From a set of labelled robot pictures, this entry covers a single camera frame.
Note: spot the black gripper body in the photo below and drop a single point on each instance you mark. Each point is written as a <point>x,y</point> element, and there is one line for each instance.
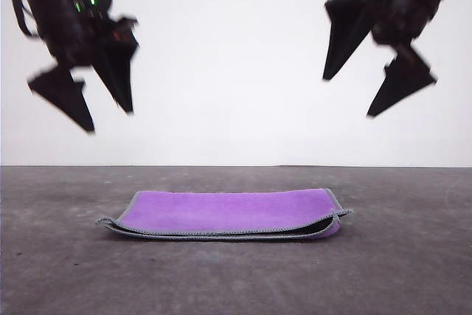
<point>85,38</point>
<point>405,16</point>

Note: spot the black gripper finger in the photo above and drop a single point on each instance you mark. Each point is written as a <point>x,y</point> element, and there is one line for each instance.
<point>119,71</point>
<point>66,101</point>
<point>405,82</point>
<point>343,34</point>

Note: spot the purple towel with grey hem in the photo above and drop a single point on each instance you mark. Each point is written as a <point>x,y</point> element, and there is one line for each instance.
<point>228,211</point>

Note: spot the grey table cloth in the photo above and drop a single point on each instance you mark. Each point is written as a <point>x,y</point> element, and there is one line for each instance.
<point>236,278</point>

